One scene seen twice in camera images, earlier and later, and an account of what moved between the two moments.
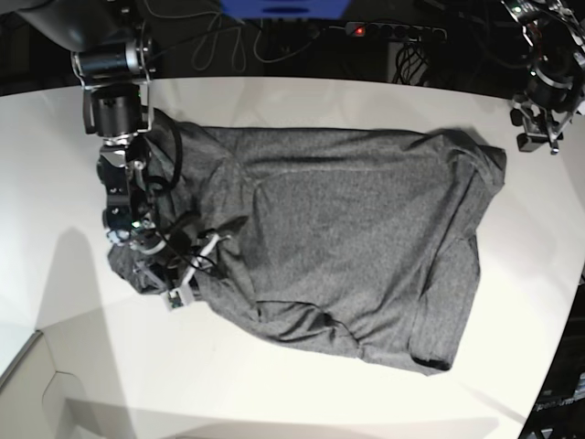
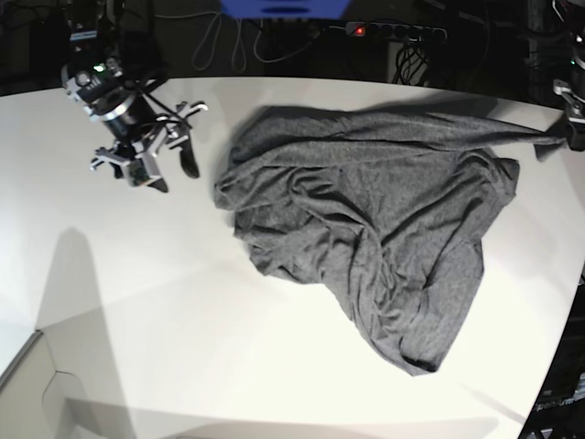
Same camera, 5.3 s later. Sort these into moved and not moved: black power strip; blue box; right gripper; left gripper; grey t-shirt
Moved: right gripper; grey t-shirt; left gripper
Not moved: black power strip; blue box
